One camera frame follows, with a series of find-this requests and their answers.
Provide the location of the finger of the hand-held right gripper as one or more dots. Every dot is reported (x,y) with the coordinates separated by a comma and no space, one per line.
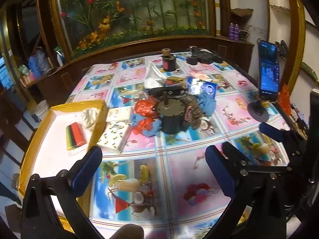
(236,154)
(270,130)

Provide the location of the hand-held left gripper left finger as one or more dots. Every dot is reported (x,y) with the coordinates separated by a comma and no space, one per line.
(86,171)

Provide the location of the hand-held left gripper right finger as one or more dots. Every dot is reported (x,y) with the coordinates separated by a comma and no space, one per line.
(220,171)

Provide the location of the striped colour packet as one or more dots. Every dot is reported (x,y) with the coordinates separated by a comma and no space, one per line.
(76,137)

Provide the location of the yellow-rimmed white tray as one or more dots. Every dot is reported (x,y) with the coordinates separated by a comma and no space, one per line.
(49,159)

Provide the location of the lemon print tissue packet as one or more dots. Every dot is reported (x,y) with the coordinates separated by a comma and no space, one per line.
(113,137)

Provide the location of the red plastic bag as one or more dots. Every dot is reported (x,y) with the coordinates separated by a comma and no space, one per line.
(145,108)
(284,99)
(140,127)

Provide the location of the white plastic bag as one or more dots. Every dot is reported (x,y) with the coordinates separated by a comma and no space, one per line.
(153,77)

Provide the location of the person's left hand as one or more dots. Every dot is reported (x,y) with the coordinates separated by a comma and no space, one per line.
(125,232)

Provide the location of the white cloth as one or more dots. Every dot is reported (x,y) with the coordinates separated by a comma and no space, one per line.
(90,118)

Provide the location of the smartphone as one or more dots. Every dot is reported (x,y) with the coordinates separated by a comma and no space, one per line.
(268,72)

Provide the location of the white tissue packet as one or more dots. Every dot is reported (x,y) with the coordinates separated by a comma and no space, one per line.
(119,114)

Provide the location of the black motor with shaft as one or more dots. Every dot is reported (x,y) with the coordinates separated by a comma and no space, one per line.
(172,119)

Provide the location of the blue tissue packet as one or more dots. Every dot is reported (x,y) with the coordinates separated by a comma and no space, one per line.
(208,88)

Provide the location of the white bucket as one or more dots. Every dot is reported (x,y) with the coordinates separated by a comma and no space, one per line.
(41,110)

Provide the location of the shiny blue packet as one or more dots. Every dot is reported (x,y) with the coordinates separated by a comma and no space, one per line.
(192,83)

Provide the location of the black pouch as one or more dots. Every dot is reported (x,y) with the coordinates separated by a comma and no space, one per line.
(167,92)

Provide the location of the floral tissue packet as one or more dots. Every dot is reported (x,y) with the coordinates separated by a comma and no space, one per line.
(175,81)

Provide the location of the wooden cabinet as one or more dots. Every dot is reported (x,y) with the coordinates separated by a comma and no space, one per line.
(74,74)

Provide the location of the black plastic gadget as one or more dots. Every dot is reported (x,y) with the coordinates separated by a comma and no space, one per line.
(204,56)

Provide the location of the purple bottle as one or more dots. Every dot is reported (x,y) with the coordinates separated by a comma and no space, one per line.
(231,31)
(237,31)

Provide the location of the pink box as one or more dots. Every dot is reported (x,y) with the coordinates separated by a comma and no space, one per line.
(28,79)

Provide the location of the black cylinder canister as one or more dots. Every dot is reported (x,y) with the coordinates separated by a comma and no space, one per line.
(169,63)

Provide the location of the white spray bottle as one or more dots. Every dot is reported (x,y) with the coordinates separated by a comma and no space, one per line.
(60,58)

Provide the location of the blue thermos flask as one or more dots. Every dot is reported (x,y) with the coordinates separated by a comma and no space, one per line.
(34,66)

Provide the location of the green packet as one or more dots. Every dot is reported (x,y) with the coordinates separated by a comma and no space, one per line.
(24,69)

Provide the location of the grey thermos flask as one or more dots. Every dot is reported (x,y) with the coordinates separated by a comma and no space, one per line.
(43,59)

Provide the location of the brown tape roll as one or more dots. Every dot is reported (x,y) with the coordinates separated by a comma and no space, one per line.
(166,51)

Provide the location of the green bag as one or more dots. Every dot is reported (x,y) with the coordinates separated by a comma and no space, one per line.
(57,49)

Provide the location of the glass flower display tank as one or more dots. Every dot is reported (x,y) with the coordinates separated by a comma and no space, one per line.
(129,12)

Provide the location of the wooden wall shelf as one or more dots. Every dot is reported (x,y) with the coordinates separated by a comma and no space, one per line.
(241,12)

